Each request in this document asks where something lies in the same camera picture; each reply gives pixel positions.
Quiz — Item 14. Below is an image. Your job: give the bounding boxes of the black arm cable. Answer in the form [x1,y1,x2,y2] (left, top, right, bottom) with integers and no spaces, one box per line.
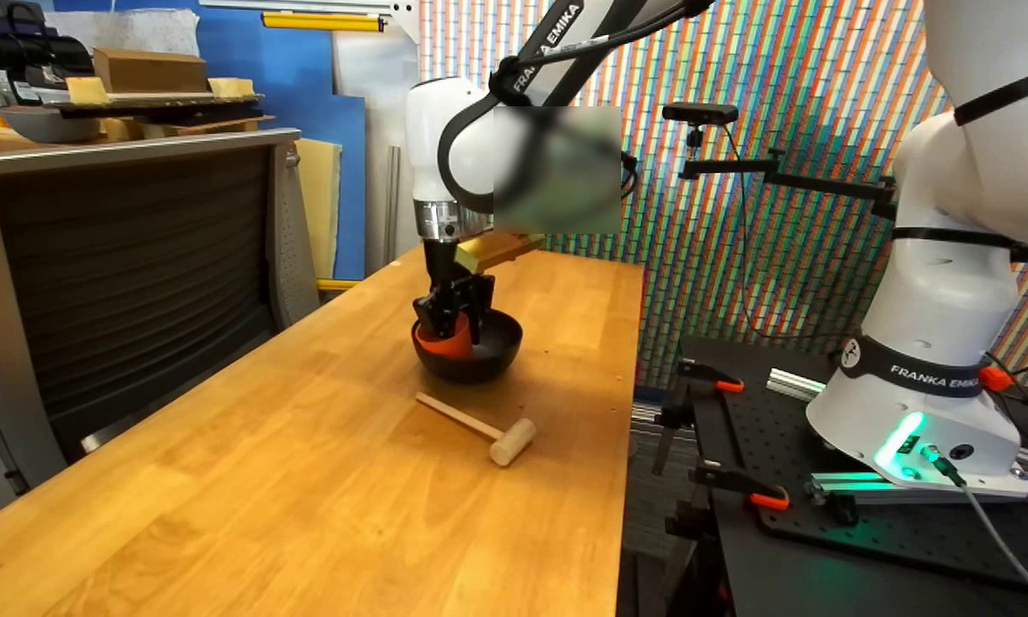
[491,55,644,233]

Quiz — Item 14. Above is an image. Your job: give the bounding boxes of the yellow wrist camera box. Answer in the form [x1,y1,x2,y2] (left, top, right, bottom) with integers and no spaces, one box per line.
[455,228,544,275]

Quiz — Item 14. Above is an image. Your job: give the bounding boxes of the stacked wooden boards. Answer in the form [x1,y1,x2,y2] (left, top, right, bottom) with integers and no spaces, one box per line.
[2,48,266,143]

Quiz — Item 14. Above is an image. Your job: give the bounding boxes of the orange plastic cup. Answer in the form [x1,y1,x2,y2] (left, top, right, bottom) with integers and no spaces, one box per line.
[410,320,473,361]

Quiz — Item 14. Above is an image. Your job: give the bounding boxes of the black bowl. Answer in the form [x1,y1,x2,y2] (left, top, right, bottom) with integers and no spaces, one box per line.
[416,310,524,384]

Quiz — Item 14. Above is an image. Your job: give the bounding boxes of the black camera on stand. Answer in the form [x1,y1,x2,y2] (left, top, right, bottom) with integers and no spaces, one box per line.
[661,102,740,148]

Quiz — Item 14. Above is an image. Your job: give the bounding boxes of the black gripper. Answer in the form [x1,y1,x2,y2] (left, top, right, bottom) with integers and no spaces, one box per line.
[410,239,495,340]

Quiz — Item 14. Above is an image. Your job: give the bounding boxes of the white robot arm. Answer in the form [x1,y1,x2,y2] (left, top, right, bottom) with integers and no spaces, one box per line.
[406,0,1028,488]

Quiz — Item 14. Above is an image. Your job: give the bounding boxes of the small wooden mallet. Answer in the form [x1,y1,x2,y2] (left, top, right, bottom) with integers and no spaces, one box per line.
[420,393,538,470]

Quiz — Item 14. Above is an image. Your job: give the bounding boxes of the grey mesh partition panel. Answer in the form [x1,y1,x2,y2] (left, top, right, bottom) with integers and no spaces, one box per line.
[0,132,319,492]

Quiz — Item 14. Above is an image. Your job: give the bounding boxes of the black orange clamp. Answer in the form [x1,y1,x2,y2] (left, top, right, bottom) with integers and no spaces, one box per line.
[675,358,748,393]
[697,461,791,510]

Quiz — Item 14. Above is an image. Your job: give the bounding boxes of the black orange front clamp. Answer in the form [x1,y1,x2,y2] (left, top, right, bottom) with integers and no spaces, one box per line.
[697,461,791,510]

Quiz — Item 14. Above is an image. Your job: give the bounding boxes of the black mounting base plate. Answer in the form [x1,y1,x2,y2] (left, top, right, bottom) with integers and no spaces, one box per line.
[680,340,1028,617]

